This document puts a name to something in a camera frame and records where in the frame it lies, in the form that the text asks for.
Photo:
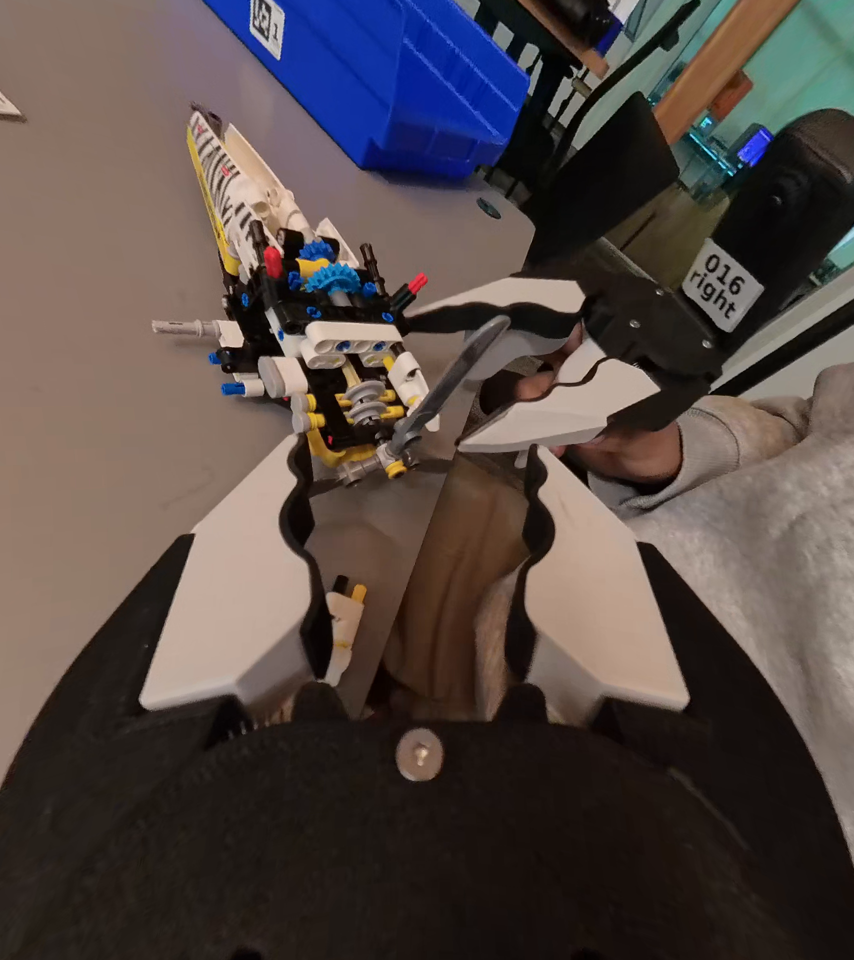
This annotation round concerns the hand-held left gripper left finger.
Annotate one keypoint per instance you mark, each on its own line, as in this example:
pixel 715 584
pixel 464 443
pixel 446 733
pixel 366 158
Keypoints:
pixel 232 600

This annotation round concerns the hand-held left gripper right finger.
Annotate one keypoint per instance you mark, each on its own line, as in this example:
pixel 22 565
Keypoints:
pixel 607 607

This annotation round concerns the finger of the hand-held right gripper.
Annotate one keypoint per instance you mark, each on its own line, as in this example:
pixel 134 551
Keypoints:
pixel 517 296
pixel 569 412

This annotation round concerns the grey lego rotor blade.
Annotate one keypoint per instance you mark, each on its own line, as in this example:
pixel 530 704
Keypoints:
pixel 457 367

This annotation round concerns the lego helicopter model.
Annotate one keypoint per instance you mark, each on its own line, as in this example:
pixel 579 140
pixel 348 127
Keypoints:
pixel 299 315

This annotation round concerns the person's right forearm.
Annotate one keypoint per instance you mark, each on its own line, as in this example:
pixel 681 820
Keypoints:
pixel 734 442

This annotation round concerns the small white lego piece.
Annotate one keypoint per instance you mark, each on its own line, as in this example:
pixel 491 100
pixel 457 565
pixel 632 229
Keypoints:
pixel 344 619

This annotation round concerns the person's right hand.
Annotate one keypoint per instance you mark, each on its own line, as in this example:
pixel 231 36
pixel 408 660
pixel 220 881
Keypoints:
pixel 637 454

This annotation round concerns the small dark round disc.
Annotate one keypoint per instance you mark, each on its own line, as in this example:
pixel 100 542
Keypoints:
pixel 488 208

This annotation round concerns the black office chair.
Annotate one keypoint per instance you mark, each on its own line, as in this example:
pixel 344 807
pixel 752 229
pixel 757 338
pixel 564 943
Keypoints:
pixel 607 180

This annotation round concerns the person's legs in tan pants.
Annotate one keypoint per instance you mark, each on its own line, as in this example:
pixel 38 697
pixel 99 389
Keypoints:
pixel 457 570

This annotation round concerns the person's torso in grey sweatshirt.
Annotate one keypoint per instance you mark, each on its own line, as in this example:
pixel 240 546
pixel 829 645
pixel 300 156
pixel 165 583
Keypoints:
pixel 787 637

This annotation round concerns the blue lit monitor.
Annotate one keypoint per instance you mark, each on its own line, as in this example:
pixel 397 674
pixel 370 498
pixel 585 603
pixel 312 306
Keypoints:
pixel 754 146

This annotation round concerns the blue plastic storage bin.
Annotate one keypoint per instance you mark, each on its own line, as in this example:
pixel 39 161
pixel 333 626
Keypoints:
pixel 397 75

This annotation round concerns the wooden beam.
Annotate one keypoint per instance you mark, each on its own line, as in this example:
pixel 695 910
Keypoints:
pixel 727 67

